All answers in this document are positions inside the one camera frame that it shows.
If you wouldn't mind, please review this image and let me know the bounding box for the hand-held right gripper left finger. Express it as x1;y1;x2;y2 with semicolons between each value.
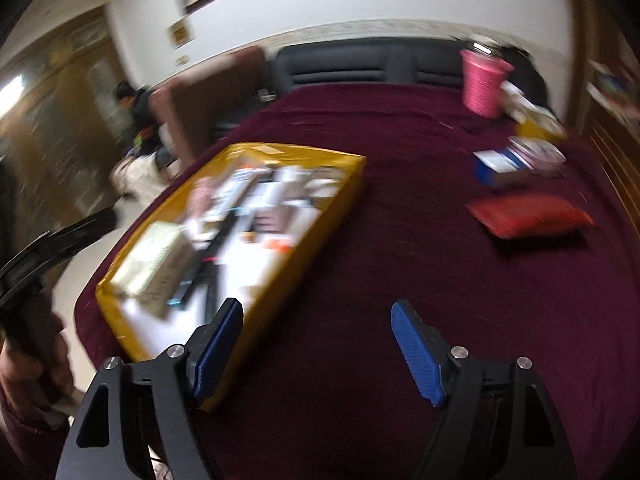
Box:
55;297;245;480

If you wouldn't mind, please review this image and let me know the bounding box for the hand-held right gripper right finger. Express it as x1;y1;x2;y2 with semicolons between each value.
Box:
390;300;578;480

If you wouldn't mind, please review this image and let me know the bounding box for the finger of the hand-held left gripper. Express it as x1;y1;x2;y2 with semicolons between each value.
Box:
30;208;118;261

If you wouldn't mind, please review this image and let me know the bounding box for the white green-edged medicine box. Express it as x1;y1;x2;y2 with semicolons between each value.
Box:
110;220;193;306

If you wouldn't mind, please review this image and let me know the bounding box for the black rod with teal tip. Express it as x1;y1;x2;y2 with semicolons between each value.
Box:
167;205;241;326

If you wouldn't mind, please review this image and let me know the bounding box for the white bottle with orange cap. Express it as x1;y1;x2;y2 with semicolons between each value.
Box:
240;230;296;266

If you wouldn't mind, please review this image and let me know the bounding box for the pink pom-pom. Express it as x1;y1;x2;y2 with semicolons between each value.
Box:
187;177;221;226

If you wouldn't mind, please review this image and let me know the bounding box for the yellow tray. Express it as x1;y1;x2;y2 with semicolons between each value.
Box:
96;142;367;413

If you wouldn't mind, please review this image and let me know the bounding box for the person's left forearm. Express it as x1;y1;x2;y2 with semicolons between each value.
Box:
0;400;68;480

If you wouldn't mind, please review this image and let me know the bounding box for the person's left hand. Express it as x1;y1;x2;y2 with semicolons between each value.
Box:
0;317;76;428

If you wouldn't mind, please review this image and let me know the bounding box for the white bag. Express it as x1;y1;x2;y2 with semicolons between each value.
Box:
110;154;173;198

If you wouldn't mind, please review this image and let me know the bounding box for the maroon tablecloth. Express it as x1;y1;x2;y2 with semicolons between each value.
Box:
74;82;640;480

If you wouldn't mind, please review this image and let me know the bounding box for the wooden glass-door cabinet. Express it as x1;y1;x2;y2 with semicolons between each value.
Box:
0;7;136;221

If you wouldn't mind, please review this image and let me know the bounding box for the red snack packet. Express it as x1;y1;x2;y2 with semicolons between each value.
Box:
465;195;596;240

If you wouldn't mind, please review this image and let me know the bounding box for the brown upholstered chair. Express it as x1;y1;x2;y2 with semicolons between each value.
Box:
150;45;266;171

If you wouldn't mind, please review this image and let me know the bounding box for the blue and white small box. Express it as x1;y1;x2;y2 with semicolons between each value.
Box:
472;147;531;186

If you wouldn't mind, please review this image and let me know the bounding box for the round clear pink case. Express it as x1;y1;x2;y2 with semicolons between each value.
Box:
507;135;567;178

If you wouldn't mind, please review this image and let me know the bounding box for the yellow tape roll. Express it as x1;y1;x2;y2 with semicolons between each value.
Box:
517;110;568;143

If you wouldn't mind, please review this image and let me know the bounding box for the white crumpled tissue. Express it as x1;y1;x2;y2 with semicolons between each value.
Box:
502;82;536;121

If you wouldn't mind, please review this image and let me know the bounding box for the bottle with pink knitted sleeve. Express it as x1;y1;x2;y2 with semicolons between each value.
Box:
460;42;515;120

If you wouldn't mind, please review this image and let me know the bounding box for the wooden brick-pattern counter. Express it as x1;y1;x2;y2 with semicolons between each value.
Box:
565;0;640;211

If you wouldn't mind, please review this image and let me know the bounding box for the dark grey sofa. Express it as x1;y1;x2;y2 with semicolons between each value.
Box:
210;35;548;143

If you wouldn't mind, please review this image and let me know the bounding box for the clutter pile on counter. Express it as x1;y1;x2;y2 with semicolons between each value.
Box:
587;57;640;126

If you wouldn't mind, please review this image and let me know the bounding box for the small yellow wall plaque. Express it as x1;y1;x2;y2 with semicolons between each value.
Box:
166;16;196;51

